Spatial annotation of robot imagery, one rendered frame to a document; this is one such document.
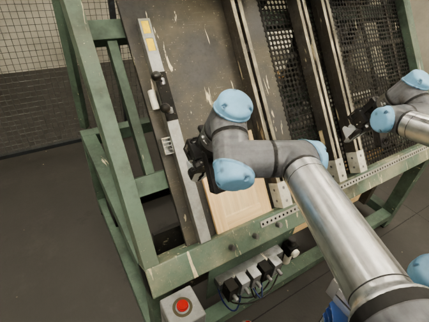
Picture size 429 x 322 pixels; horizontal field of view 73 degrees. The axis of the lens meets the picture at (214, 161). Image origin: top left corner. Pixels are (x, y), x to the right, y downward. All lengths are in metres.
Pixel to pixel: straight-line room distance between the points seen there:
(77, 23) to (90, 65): 0.15
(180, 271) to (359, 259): 0.94
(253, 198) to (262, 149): 0.86
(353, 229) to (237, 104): 0.30
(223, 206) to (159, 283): 0.41
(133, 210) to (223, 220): 0.41
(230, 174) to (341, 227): 0.20
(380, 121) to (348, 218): 0.55
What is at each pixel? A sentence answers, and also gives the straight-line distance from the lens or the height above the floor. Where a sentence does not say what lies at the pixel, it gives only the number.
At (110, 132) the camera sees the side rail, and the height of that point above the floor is 1.34.
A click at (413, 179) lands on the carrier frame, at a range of 2.70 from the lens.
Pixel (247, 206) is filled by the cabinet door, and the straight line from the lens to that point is 1.38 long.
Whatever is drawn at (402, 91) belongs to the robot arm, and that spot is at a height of 1.59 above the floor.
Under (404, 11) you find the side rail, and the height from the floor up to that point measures 1.63.
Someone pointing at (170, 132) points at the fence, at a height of 1.29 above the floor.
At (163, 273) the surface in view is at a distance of 1.22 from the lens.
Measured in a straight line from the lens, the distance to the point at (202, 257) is 1.27.
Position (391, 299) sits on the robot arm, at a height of 1.65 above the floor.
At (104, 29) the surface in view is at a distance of 1.34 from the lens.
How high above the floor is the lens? 1.92
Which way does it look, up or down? 37 degrees down
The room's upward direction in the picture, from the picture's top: 5 degrees clockwise
